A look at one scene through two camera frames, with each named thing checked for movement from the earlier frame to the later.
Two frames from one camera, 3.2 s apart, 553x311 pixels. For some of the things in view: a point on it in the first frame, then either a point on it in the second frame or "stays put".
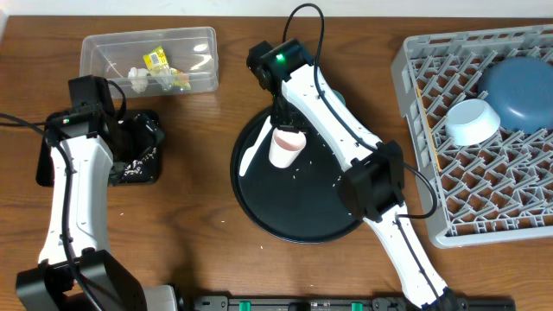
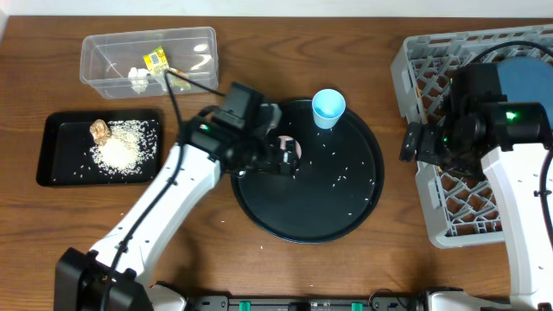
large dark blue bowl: [520, 89] stays put
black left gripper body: [141, 141] → [282, 158]
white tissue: [138, 78] stays put
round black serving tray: [298, 204] stays put
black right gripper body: [287, 125] → [411, 142]
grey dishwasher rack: [501, 187] stays put
